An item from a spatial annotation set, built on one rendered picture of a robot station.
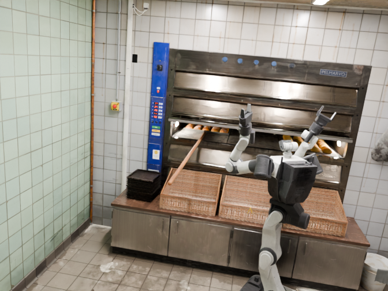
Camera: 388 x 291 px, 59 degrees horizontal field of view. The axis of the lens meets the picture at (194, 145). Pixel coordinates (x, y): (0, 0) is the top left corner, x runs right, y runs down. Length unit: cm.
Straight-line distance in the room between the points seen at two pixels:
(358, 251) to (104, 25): 327
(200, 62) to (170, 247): 187
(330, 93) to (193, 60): 138
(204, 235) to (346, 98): 189
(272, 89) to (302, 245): 151
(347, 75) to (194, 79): 147
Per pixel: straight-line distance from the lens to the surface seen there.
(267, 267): 279
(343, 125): 364
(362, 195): 389
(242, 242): 337
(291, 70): 352
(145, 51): 366
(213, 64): 353
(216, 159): 364
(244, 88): 349
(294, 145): 252
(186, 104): 359
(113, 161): 396
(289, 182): 239
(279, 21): 352
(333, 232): 343
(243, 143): 243
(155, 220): 342
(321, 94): 356
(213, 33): 352
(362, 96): 365
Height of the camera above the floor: 203
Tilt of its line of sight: 14 degrees down
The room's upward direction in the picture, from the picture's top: 5 degrees clockwise
